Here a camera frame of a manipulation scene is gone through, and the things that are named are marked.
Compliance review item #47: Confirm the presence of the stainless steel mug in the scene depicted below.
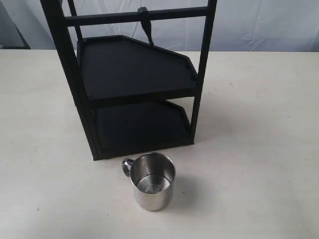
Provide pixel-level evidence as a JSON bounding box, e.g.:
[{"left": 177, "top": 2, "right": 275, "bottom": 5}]
[{"left": 122, "top": 152, "right": 176, "bottom": 212}]

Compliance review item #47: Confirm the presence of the black plastic hook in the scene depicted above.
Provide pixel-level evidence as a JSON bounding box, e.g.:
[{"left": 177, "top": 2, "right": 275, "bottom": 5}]
[{"left": 138, "top": 7, "right": 154, "bottom": 47}]

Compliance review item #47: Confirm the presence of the black two-tier rack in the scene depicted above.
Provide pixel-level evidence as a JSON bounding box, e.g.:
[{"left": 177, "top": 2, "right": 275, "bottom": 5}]
[{"left": 41, "top": 0, "right": 217, "bottom": 160}]

